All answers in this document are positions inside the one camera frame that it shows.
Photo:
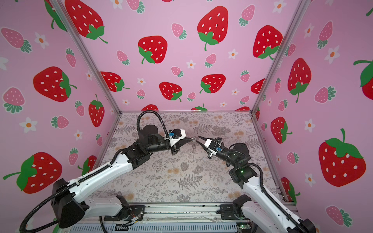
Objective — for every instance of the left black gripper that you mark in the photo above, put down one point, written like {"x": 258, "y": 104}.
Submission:
{"x": 174, "y": 149}

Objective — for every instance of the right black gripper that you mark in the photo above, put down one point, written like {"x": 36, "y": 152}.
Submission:
{"x": 209, "y": 151}

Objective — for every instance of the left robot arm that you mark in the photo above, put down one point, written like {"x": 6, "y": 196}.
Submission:
{"x": 77, "y": 204}

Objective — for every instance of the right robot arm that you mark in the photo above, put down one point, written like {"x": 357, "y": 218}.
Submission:
{"x": 259, "y": 205}

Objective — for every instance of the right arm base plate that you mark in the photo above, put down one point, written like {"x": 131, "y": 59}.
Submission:
{"x": 235, "y": 212}

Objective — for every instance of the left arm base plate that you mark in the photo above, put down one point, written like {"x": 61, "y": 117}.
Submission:
{"x": 128, "y": 213}

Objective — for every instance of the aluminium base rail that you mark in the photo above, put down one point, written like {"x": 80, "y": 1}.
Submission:
{"x": 169, "y": 218}

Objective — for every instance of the right aluminium corner post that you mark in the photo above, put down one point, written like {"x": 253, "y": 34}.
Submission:
{"x": 292, "y": 28}

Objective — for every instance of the aluminium corner post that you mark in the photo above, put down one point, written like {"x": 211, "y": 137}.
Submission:
{"x": 76, "y": 37}
{"x": 292, "y": 28}

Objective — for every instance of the left aluminium corner post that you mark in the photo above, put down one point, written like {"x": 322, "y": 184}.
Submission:
{"x": 76, "y": 37}

